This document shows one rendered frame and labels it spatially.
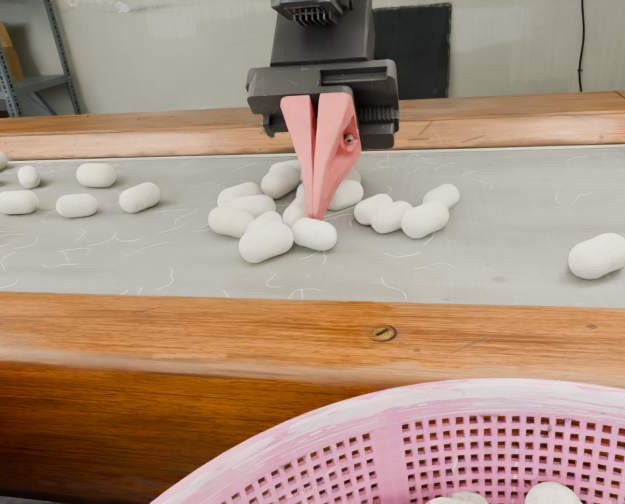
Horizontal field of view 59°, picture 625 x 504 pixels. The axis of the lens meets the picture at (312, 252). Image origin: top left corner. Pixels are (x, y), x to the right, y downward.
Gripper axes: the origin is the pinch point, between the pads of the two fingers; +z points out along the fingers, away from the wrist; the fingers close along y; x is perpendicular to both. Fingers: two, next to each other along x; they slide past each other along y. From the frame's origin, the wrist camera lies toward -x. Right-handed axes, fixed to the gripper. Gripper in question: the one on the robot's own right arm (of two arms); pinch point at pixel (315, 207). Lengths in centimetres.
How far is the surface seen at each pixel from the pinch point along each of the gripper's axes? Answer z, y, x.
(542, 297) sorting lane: 6.8, 13.1, -2.9
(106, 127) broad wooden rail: -17.3, -27.9, 13.8
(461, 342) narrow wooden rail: 11.0, 8.6, -9.7
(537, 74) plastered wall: -141, 49, 158
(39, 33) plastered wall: -169, -178, 142
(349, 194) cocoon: -2.8, 1.6, 3.4
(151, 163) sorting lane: -11.5, -20.3, 12.2
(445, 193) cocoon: -2.5, 8.4, 2.8
